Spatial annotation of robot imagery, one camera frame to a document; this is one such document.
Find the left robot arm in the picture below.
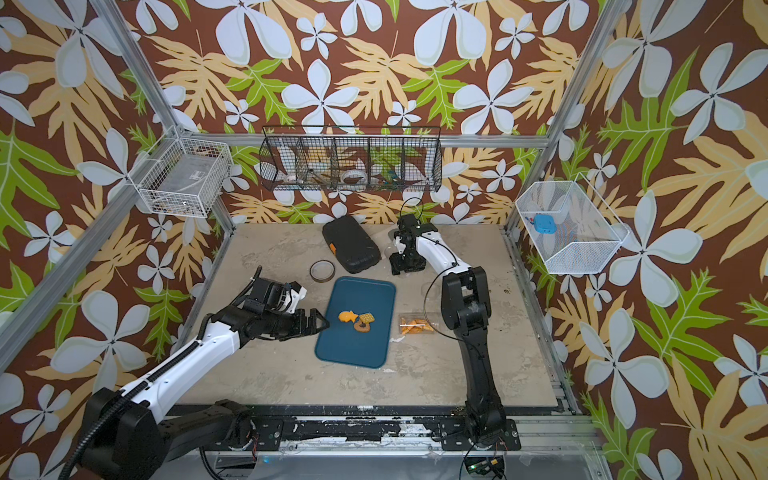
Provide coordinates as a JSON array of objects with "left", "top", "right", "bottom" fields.
[{"left": 59, "top": 274, "right": 330, "bottom": 479}]

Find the white tape roll in basket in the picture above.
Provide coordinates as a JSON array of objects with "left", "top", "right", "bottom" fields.
[{"left": 340, "top": 169, "right": 368, "bottom": 185}]

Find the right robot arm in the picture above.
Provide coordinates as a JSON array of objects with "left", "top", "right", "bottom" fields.
[{"left": 389, "top": 214, "right": 509, "bottom": 447}]

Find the orange fish-shaped cookie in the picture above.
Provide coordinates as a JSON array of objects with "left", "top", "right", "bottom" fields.
[{"left": 338, "top": 311, "right": 358, "bottom": 323}]

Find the clear plastic cookie jar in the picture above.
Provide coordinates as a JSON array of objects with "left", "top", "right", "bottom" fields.
[{"left": 386, "top": 235, "right": 405, "bottom": 257}]

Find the teal plastic tray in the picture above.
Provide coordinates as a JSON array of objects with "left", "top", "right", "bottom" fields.
[{"left": 315, "top": 277, "right": 396, "bottom": 369}]

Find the white wire basket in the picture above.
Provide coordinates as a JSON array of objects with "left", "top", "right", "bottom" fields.
[
  {"left": 515, "top": 174, "right": 630, "bottom": 276},
  {"left": 131, "top": 127, "right": 233, "bottom": 218}
]

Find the blue object in basket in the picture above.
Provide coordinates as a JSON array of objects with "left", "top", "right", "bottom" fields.
[{"left": 533, "top": 214, "right": 557, "bottom": 235}]

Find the lying clear jar with cookies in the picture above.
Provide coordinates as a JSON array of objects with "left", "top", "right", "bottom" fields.
[{"left": 398, "top": 312, "right": 437, "bottom": 336}]

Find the aluminium frame post left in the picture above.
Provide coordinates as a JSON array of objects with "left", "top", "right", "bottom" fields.
[{"left": 92, "top": 1, "right": 235, "bottom": 234}]

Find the black plastic tool case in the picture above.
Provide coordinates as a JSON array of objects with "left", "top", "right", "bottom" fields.
[{"left": 322, "top": 215, "right": 381, "bottom": 274}]

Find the white wire basket left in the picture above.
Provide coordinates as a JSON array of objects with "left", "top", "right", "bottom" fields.
[{"left": 131, "top": 127, "right": 233, "bottom": 218}]

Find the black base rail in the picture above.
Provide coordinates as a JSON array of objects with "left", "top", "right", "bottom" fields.
[{"left": 179, "top": 404, "right": 523, "bottom": 452}]

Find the aluminium frame back bar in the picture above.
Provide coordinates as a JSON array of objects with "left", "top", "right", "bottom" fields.
[{"left": 179, "top": 131, "right": 550, "bottom": 150}]

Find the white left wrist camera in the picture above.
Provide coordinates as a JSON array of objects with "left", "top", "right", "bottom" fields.
[{"left": 279, "top": 282, "right": 307, "bottom": 314}]

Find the aluminium frame post right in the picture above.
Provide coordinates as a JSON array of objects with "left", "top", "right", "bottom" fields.
[{"left": 506, "top": 0, "right": 633, "bottom": 197}]

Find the white wire basket right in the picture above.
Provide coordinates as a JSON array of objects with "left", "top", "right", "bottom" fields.
[{"left": 515, "top": 174, "right": 630, "bottom": 276}]

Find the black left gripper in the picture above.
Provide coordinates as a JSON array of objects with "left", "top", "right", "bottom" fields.
[{"left": 265, "top": 307, "right": 332, "bottom": 337}]

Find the aluminium frame post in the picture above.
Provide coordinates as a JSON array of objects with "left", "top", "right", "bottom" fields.
[
  {"left": 506, "top": 0, "right": 633, "bottom": 197},
  {"left": 92, "top": 1, "right": 235, "bottom": 234}
]

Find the black wire basket centre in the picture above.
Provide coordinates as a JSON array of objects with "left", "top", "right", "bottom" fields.
[{"left": 256, "top": 125, "right": 444, "bottom": 192}]

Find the round brown cookie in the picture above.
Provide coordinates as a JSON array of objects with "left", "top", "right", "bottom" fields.
[{"left": 353, "top": 320, "right": 371, "bottom": 333}]

